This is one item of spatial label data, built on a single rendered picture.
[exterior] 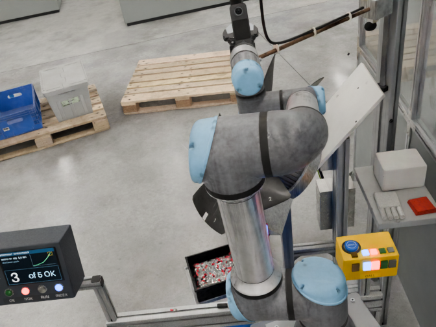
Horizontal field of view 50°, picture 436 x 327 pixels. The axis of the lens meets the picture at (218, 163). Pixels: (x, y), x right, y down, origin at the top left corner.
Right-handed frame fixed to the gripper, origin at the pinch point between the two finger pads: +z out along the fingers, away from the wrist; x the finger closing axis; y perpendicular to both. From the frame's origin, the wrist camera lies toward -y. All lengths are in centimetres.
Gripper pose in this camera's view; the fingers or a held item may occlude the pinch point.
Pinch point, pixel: (239, 24)
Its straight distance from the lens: 144.0
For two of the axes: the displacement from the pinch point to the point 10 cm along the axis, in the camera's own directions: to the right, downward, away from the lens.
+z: -0.2, -5.8, 8.2
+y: 1.4, 8.1, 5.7
